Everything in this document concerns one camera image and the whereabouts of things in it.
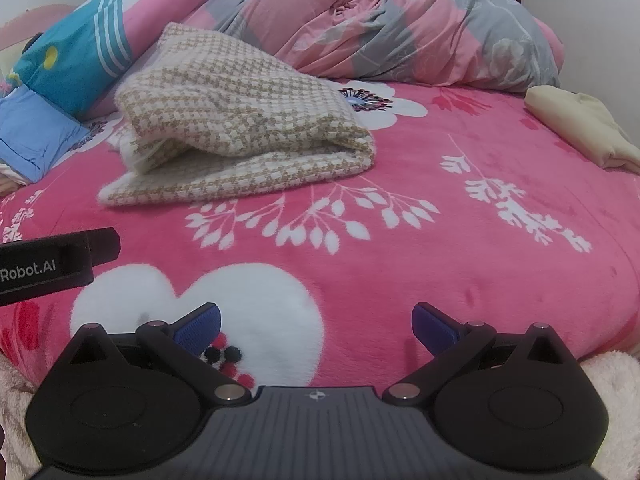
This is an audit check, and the pink headboard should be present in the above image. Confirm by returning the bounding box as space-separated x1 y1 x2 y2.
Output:
0 4 76 61

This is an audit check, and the light blue pillow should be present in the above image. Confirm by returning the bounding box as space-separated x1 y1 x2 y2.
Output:
0 85 92 184

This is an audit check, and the pink floral fleece blanket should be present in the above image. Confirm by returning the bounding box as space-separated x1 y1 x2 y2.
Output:
0 77 640 396

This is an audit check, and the beige houndstooth knit cardigan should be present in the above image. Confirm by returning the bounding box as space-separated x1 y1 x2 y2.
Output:
97 22 377 207

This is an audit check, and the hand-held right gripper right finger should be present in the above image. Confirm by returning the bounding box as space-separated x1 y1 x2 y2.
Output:
384 302 584 404

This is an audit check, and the cream folded cloth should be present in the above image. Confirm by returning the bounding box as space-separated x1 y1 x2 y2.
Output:
524 85 640 176

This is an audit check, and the teal striped pillow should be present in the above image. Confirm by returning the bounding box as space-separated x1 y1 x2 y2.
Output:
12 0 135 118

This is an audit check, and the pink grey floral quilt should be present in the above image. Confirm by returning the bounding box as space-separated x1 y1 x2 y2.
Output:
122 0 566 93

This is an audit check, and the white fluffy rug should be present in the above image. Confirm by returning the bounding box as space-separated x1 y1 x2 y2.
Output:
0 352 640 480

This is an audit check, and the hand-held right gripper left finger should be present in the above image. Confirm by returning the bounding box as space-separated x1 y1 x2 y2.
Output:
54 302 251 403

